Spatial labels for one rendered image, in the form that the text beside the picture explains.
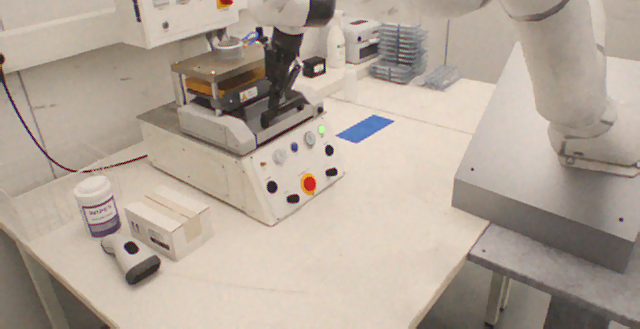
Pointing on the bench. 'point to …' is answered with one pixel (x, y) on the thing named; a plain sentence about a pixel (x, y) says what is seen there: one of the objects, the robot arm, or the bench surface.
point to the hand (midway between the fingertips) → (275, 96)
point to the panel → (296, 167)
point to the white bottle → (350, 84)
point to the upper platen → (223, 83)
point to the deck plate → (167, 114)
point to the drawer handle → (281, 110)
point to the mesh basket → (44, 187)
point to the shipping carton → (170, 222)
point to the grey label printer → (355, 39)
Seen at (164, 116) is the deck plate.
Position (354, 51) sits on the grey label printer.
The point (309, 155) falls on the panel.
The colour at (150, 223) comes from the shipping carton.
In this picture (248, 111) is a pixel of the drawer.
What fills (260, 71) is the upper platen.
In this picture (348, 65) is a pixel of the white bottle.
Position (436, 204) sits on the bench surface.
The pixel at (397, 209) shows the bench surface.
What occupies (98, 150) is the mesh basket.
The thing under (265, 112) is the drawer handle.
